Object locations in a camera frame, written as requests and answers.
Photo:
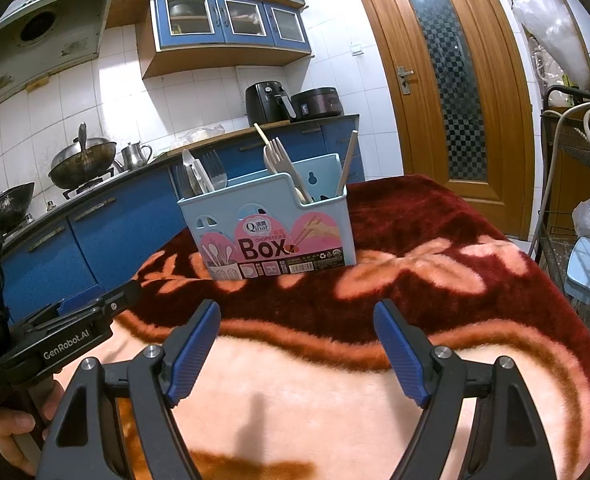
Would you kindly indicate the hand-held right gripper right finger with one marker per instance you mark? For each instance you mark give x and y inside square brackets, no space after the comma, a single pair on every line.
[397,355]

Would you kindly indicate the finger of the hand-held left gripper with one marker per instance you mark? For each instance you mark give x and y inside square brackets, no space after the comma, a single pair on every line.
[125,294]
[82,296]

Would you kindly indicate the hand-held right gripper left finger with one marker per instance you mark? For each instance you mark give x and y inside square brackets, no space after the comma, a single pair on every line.
[195,355]

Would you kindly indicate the light blue utensil box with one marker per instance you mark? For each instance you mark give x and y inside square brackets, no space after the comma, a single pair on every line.
[275,255]

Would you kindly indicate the metal table knife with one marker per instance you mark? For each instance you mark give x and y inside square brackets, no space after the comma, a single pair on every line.
[191,162]

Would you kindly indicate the wooden chopstick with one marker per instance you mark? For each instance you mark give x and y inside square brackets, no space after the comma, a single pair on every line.
[347,160]
[261,134]

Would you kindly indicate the pale fork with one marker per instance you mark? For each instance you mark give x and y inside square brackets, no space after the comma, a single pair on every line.
[275,157]

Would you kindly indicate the person's left hand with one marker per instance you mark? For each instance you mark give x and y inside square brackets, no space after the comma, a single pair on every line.
[5,427]

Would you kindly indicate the blue kitchen counter cabinet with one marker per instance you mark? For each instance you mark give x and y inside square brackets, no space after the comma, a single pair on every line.
[120,225]

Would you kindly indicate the dark red floral blanket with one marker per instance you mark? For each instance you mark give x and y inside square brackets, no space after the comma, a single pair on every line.
[325,400]

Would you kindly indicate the gas stove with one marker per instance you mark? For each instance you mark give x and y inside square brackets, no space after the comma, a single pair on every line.
[95,182]

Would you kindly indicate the dark frying pan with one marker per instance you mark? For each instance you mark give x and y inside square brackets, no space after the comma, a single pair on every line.
[15,200]

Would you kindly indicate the wok with lid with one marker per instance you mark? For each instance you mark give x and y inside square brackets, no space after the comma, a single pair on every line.
[80,165]

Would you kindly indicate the metal kettle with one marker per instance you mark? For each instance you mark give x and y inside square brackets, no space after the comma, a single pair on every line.
[135,157]

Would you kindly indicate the clear plastic bag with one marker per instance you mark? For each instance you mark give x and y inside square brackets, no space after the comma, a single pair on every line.
[202,135]

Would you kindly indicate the light blue plastic tray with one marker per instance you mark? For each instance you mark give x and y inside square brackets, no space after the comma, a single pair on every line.
[582,270]

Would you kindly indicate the wooden door with glass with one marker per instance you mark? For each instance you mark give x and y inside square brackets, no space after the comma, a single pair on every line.
[390,135]

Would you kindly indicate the black air fryer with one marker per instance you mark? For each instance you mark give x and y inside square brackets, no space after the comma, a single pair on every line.
[265,102]

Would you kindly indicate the grey range hood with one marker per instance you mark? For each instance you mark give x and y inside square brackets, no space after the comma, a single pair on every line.
[65,45]

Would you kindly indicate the metal storage rack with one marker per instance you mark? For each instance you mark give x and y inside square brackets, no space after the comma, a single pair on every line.
[557,160]

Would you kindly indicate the black rice cooker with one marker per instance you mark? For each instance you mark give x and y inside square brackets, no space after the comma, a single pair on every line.
[320,102]

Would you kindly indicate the hanging plastic bags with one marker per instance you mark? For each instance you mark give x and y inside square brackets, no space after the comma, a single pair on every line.
[555,25]

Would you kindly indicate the glass door wall cabinet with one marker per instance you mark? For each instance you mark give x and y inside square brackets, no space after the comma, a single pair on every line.
[190,55]

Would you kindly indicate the white light switch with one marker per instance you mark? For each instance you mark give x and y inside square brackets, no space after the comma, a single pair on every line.
[356,50]

